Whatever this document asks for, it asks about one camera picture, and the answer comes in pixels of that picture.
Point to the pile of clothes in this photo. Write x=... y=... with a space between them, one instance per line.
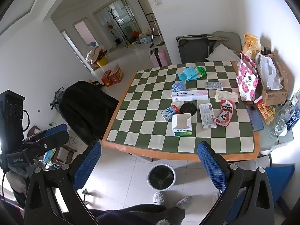
x=93 y=54

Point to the open white green box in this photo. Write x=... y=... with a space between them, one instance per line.
x=181 y=130

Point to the small blue plastic packet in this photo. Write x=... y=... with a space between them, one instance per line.
x=179 y=86

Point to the red carton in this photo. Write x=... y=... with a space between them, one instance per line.
x=106 y=78

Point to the grey fuzzy slipper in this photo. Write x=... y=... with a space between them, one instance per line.
x=159 y=197
x=185 y=202

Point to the clear glass bottle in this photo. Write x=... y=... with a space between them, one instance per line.
x=280 y=121

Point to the yellow box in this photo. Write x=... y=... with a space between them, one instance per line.
x=102 y=62

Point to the black covered chair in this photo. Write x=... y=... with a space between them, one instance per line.
x=86 y=105

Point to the red white snack wrapper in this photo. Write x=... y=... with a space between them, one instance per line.
x=223 y=119

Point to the silver pill blister pack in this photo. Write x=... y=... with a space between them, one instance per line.
x=213 y=85

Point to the yellow snack bag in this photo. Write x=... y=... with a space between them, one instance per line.
x=250 y=44

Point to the blue stool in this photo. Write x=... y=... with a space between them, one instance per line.
x=279 y=180

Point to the white pink floral gift bag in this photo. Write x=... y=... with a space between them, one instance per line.
x=246 y=82

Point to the black round lid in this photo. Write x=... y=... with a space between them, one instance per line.
x=188 y=109

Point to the white printed label card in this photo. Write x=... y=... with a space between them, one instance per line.
x=207 y=117

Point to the white trash bin black liner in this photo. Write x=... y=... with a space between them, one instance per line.
x=161 y=177

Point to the small metal object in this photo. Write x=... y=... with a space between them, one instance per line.
x=88 y=194

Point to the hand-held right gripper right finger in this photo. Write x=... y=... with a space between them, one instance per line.
x=211 y=166

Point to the blue green plastic bag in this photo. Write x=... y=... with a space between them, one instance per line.
x=189 y=73

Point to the grey folding bed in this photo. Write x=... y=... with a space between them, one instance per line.
x=194 y=49

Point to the black coat rack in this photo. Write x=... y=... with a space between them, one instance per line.
x=116 y=25

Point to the pink suitcase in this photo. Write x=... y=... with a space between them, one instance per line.
x=160 y=56

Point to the dark blue smartphone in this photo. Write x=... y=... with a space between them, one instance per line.
x=255 y=119

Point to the white paper slip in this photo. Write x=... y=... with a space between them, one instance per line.
x=226 y=96

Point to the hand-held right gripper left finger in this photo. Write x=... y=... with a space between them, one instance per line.
x=86 y=163

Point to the small blue white milk carton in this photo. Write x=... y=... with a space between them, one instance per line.
x=169 y=113

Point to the white plastic bag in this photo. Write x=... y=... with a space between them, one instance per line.
x=268 y=72

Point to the white pillow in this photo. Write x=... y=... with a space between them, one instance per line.
x=222 y=54

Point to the small wooden stool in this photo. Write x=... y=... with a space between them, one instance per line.
x=68 y=156

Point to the dark brown small box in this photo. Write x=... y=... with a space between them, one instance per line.
x=266 y=50

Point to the brown cardboard box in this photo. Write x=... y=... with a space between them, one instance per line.
x=273 y=97

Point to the white wall switch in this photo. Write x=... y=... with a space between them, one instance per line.
x=157 y=1

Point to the white pink toothpaste box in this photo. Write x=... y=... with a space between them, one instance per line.
x=189 y=96

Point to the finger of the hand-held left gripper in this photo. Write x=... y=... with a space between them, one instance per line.
x=51 y=141
x=56 y=129

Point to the orange red flat packet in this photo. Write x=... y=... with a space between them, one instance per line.
x=264 y=110

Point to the orange carton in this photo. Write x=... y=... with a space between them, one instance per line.
x=116 y=75

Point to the grey chair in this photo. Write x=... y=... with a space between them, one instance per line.
x=230 y=39

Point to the blue label bottle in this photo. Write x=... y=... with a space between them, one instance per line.
x=294 y=117

